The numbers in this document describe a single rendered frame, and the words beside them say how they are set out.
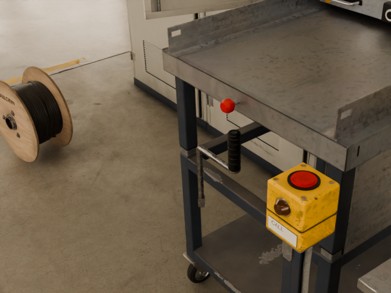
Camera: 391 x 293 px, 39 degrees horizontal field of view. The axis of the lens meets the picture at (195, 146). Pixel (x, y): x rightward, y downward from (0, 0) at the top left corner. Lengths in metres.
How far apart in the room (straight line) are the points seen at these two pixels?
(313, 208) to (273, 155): 1.52
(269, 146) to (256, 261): 0.72
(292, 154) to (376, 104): 1.16
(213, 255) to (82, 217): 0.69
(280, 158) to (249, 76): 1.05
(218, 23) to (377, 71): 0.44
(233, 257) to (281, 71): 0.69
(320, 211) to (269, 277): 0.88
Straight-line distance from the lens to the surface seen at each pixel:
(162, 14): 1.71
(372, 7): 1.63
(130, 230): 2.16
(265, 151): 2.37
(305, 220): 0.83
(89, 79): 3.38
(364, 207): 1.24
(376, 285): 0.92
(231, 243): 1.81
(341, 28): 1.60
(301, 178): 0.85
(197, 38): 1.47
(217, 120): 2.59
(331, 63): 1.37
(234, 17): 1.54
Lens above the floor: 1.40
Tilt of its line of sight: 32 degrees down
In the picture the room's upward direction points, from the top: 3 degrees counter-clockwise
